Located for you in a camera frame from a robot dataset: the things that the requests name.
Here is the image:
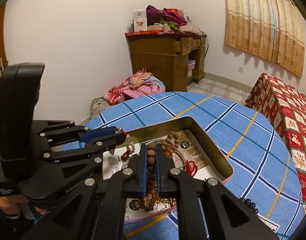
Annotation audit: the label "person's left hand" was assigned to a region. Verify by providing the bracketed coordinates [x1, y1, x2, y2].
[0, 187, 36, 219]

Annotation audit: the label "blue plaid tablecloth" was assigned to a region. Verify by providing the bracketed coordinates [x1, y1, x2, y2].
[59, 92, 306, 240]

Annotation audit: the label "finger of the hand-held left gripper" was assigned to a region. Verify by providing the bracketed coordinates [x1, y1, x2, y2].
[31, 120, 127, 147]
[40, 136, 126, 173]

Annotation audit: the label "woven stool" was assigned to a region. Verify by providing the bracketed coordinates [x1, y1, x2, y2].
[90, 96, 112, 127]

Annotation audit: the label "beige floral curtain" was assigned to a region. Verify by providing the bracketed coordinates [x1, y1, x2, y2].
[224, 0, 306, 78]

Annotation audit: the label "open wooden desk drawer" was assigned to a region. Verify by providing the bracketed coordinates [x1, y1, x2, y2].
[175, 37, 192, 56]

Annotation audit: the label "white bead charm red cord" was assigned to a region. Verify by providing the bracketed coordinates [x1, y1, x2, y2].
[119, 128, 137, 161]

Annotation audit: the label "brown wooden bead necklace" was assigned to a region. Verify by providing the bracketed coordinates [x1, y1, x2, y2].
[138, 143, 166, 213]

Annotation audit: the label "light wooden bead bracelet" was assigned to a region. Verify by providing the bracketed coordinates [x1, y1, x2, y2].
[162, 132, 181, 157]

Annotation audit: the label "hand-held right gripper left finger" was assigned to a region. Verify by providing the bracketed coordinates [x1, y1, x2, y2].
[18, 144, 149, 240]

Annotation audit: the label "metal tin box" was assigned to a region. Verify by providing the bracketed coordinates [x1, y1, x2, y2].
[103, 116, 234, 224]

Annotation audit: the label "brown wooden desk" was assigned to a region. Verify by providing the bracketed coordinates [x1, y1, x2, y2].
[125, 31, 206, 93]

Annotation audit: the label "pile of purple green clothes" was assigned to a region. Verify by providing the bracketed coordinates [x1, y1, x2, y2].
[146, 4, 202, 34]

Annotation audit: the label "stacked storage boxes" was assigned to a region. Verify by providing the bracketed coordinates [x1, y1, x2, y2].
[187, 59, 196, 84]

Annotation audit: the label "white cloth label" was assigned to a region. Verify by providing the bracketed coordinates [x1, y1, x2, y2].
[254, 219, 279, 233]

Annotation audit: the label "flat red box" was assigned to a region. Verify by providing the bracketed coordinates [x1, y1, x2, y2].
[125, 30, 160, 36]

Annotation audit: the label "printed paper leaflet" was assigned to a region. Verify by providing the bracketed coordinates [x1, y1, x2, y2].
[103, 130, 223, 220]

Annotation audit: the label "red patchwork bed cover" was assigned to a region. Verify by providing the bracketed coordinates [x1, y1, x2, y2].
[245, 73, 306, 212]

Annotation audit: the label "hanging cables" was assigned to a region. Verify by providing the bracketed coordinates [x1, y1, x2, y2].
[200, 34, 210, 57]

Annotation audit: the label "pile of pink clothes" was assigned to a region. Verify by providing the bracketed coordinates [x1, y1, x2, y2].
[104, 67, 166, 104]

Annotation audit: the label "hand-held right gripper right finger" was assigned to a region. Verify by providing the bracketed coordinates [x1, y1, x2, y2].
[155, 144, 280, 240]

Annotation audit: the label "white product box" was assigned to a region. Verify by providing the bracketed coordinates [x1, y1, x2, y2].
[132, 9, 148, 33]

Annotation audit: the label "red knotted cord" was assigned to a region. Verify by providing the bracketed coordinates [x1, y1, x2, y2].
[185, 160, 198, 178]

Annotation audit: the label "dark blue bead bracelet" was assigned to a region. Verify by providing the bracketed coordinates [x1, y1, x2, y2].
[239, 197, 260, 215]

